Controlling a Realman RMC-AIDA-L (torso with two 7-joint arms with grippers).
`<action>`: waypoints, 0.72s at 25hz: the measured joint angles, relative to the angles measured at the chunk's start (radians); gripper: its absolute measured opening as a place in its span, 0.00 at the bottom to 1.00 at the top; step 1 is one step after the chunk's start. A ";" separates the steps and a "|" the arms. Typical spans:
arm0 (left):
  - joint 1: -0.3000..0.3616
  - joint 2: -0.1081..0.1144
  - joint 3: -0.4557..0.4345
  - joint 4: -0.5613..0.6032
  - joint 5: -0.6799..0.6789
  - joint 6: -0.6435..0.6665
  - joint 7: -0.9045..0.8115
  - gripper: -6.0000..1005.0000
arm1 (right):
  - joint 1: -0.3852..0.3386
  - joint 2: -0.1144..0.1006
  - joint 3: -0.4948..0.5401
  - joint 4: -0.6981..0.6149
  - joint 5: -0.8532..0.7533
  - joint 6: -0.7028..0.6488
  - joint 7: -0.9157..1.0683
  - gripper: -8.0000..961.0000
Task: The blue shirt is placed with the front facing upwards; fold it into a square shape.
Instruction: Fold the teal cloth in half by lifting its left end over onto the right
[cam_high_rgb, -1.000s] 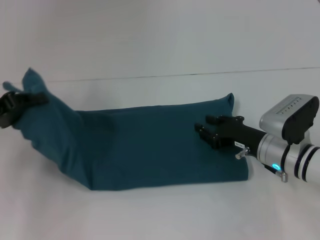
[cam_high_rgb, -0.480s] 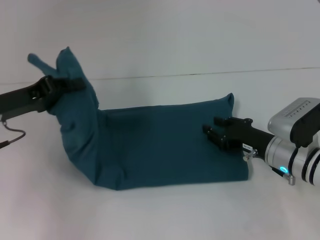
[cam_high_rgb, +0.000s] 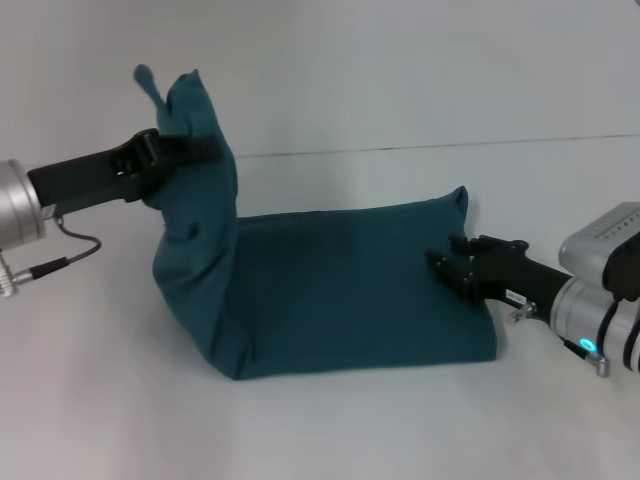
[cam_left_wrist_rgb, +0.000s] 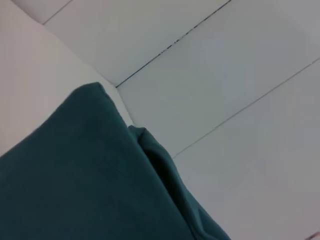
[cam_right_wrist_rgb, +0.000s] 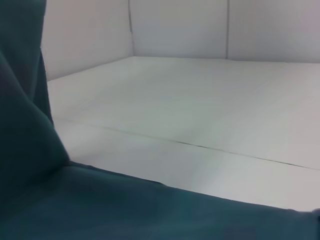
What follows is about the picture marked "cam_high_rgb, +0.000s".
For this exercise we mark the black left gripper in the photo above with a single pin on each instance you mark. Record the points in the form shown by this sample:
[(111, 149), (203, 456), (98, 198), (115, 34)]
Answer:
[(85, 175)]

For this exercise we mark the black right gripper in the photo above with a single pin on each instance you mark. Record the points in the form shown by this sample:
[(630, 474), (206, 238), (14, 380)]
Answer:
[(520, 277)]

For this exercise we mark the teal t-shirt with FREE print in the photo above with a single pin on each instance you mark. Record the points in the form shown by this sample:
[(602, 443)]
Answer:
[(325, 290)]

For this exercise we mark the white and silver right robot arm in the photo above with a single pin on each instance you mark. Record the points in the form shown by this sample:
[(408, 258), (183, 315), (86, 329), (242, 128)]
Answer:
[(595, 320)]

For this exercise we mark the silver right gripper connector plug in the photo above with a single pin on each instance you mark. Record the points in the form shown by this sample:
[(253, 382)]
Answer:
[(522, 312)]

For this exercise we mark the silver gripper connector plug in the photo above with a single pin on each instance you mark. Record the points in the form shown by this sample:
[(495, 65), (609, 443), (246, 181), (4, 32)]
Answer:
[(522, 312), (6, 280)]

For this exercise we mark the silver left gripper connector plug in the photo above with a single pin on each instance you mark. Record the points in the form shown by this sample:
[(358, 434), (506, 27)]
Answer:
[(6, 280)]

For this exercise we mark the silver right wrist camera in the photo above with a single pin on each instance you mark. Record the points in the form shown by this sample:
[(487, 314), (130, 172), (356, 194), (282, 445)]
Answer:
[(600, 245)]

